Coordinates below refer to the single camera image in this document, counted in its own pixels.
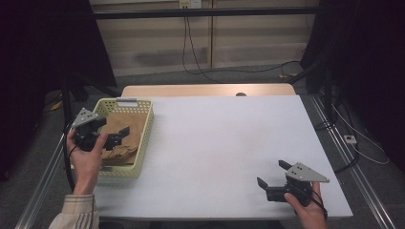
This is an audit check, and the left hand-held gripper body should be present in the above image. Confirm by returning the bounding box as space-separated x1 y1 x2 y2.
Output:
71 108 111 153

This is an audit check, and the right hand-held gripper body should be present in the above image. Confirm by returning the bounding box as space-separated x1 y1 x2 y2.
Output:
266 162 330 208

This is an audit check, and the brown paper bag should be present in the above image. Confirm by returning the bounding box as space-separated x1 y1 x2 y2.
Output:
100 113 149 167

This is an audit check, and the pale green perforated plastic basket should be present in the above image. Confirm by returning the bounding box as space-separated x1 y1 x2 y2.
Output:
70 97 156 179

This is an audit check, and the person's right hand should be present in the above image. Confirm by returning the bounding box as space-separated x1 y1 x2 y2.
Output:
284 181 330 229

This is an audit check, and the person's left hand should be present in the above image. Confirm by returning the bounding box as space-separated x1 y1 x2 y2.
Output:
66 128 109 196

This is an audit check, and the black metal stand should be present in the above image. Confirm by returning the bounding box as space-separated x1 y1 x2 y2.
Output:
60 74 122 132

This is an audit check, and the yellow floor tape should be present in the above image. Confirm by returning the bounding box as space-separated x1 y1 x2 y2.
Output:
48 100 64 113

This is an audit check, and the white table cover sheet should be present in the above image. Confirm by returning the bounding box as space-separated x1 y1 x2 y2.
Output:
94 94 353 221

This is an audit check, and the black curtain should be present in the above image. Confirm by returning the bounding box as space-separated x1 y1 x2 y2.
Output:
299 0 405 165
0 0 118 179

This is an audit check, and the black horizontal metal bar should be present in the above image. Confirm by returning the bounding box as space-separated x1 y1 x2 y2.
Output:
91 6 320 21

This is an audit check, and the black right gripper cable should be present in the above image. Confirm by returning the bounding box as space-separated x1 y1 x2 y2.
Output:
294 185 329 220

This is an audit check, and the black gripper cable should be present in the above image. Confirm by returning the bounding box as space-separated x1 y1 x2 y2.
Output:
294 185 329 220
62 122 76 194

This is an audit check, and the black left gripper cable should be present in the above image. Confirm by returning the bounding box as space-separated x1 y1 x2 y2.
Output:
62 122 76 194

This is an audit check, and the aluminium floor rail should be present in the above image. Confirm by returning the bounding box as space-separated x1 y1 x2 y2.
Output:
13 133 66 229
309 94 399 229

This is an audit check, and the black floor cable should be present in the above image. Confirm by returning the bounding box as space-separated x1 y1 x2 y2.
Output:
314 120 362 175

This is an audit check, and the white floor cable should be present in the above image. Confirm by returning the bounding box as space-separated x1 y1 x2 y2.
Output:
330 103 390 166

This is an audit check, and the black wall cable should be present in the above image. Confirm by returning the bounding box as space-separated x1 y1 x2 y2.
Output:
185 13 302 74
181 7 224 84

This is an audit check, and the white wall outlet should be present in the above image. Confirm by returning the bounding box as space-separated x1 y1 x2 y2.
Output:
179 0 203 10

